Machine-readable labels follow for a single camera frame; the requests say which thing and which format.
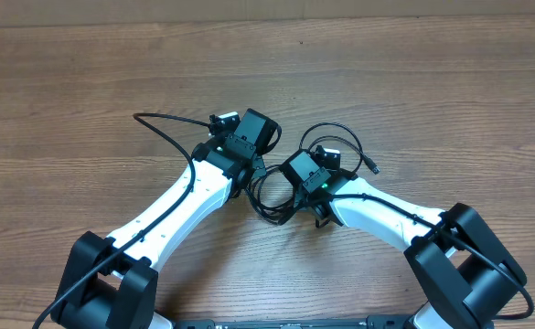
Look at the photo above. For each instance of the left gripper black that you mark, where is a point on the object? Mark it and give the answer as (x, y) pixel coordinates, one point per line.
(260, 166)

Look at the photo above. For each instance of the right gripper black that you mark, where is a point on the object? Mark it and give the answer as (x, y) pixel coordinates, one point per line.
(303, 199)

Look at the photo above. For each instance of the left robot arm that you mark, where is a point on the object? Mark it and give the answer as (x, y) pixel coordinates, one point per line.
(111, 282)

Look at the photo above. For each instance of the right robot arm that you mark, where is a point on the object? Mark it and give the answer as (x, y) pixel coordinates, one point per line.
(464, 270)

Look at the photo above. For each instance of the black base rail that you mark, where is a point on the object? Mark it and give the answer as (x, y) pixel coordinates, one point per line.
(383, 321)

